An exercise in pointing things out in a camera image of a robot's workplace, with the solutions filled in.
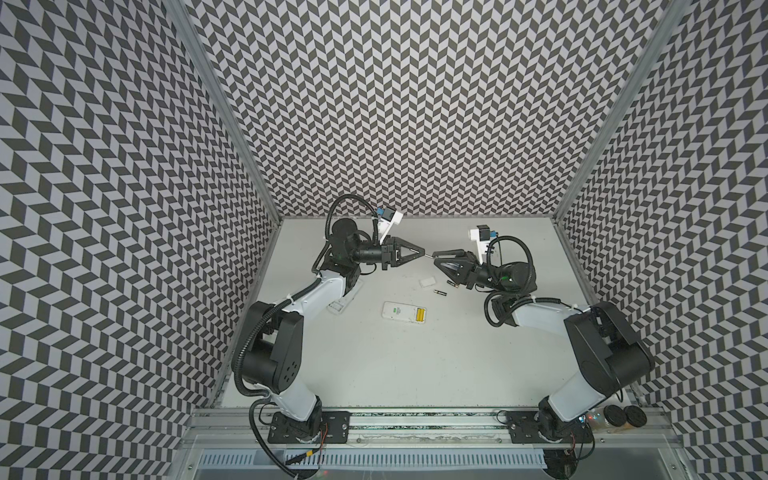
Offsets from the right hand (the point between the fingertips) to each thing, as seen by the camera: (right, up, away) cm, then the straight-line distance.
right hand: (431, 268), depth 71 cm
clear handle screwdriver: (0, +3, +1) cm, 3 cm away
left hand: (-2, +3, 0) cm, 4 cm away
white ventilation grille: (-12, -45, -2) cm, 46 cm away
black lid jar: (+41, -33, -4) cm, 53 cm away
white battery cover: (+2, -7, +28) cm, 29 cm away
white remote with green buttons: (-6, -15, +21) cm, 26 cm away
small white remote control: (-27, -13, +23) cm, 38 cm away
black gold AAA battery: (+6, -11, +30) cm, 32 cm away
